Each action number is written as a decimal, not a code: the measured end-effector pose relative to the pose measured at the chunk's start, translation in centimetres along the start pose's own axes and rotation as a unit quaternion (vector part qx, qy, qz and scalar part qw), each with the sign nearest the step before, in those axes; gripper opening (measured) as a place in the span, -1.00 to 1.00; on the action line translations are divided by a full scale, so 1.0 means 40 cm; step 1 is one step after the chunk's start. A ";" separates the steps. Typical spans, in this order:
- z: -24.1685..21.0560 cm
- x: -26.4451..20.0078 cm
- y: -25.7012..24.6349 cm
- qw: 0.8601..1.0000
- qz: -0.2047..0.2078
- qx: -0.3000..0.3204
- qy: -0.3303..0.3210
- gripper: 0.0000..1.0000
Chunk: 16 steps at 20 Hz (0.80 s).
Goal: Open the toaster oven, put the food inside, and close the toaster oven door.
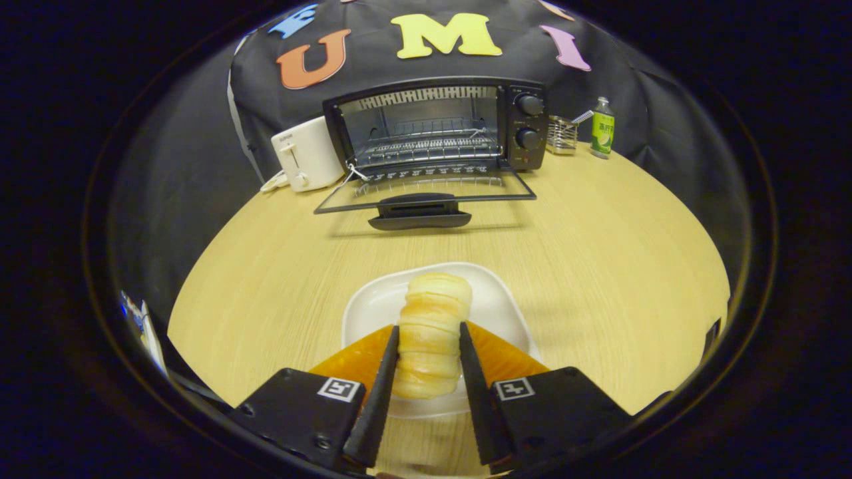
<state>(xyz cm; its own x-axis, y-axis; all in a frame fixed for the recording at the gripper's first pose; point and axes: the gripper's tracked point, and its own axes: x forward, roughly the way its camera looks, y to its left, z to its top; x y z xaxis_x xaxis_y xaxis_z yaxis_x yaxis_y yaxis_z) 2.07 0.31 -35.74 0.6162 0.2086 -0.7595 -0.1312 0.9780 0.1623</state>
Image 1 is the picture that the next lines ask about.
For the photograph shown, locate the white pop-up toaster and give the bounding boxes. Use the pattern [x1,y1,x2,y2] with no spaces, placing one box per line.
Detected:
[270,116,345,194]

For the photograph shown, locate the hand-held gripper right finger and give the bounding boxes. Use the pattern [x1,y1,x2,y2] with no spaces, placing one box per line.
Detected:
[458,321,633,474]

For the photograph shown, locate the wire mesh utensil holder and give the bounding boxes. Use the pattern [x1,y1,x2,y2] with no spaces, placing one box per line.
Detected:
[547,115,578,156]

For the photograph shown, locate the ridged bread roll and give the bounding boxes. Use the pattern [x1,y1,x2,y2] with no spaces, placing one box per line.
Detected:
[393,272,473,400]

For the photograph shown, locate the white square plate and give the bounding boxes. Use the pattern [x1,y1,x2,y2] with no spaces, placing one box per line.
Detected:
[341,261,541,420]

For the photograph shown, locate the green label bottle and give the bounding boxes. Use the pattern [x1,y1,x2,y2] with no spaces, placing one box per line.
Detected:
[590,96,615,160]

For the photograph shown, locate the black toaster oven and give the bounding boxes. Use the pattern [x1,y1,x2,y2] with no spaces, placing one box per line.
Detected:
[314,75,550,232]

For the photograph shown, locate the metal oven rack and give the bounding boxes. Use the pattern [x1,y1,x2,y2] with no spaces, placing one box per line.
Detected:
[356,118,501,167]

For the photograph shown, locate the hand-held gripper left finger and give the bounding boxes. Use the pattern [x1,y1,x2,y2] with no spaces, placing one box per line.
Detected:
[230,324,401,473]

